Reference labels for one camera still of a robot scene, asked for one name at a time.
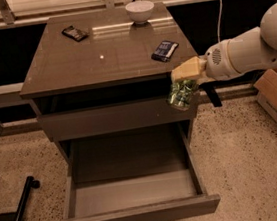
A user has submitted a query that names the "closed grey top drawer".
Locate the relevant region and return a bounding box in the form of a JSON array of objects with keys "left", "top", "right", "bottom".
[{"left": 38, "top": 97, "right": 198, "bottom": 141}]

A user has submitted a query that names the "black metal stand leg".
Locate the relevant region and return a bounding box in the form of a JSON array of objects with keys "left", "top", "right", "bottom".
[{"left": 13, "top": 176, "right": 40, "bottom": 221}]

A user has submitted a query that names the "black snack packet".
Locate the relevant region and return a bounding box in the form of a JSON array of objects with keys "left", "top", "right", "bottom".
[{"left": 61, "top": 26, "right": 89, "bottom": 42}]

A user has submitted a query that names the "green soda can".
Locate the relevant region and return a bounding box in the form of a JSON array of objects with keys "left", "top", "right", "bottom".
[{"left": 166, "top": 79, "right": 198, "bottom": 111}]

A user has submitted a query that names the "blue chip bag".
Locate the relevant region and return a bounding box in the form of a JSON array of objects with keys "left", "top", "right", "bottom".
[{"left": 151, "top": 40, "right": 179, "bottom": 62}]

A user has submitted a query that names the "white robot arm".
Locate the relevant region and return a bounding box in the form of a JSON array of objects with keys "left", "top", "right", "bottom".
[{"left": 171, "top": 3, "right": 277, "bottom": 84}]

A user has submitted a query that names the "open grey middle drawer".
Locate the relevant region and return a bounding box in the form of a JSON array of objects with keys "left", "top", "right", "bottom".
[{"left": 63, "top": 121, "right": 220, "bottom": 221}]

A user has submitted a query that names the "white power cable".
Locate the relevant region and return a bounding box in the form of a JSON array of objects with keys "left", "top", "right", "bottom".
[{"left": 212, "top": 0, "right": 229, "bottom": 44}]

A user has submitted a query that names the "white ceramic bowl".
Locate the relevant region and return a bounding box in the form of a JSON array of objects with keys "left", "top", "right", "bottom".
[{"left": 125, "top": 0, "right": 155, "bottom": 24}]

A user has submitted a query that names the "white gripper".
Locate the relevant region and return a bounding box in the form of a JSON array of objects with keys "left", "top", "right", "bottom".
[{"left": 171, "top": 40, "right": 239, "bottom": 82}]

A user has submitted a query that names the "grey drawer cabinet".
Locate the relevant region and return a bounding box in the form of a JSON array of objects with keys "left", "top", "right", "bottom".
[{"left": 10, "top": 0, "right": 225, "bottom": 221}]

